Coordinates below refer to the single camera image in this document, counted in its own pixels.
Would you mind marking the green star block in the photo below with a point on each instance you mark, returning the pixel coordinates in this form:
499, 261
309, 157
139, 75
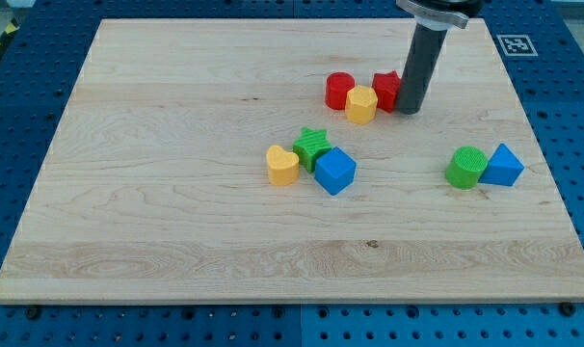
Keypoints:
311, 145

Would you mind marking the red star block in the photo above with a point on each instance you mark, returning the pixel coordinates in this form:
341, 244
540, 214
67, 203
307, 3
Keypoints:
386, 87

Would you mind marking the yellow heart block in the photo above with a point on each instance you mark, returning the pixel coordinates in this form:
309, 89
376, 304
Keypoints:
283, 167

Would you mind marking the blue cube block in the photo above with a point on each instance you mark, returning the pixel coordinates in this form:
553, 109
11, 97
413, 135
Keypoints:
335, 170

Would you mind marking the yellow hexagon block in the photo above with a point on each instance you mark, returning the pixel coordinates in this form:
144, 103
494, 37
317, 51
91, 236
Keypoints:
361, 104

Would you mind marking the red cylinder block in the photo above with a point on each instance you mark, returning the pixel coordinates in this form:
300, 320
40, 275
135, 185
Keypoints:
337, 86

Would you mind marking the light wooden board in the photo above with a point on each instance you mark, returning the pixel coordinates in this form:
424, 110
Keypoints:
155, 190

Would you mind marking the green cylinder block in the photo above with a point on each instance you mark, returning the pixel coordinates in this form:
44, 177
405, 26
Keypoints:
466, 167

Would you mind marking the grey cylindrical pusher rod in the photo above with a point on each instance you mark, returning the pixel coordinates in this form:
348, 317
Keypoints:
419, 68

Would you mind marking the blue triangle block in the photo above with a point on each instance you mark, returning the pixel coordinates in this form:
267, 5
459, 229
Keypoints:
504, 168

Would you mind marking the white fiducial marker tag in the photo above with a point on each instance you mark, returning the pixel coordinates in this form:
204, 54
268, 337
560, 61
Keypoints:
517, 45

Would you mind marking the yellow black hazard tape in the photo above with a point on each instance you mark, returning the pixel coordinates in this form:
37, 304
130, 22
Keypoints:
8, 35

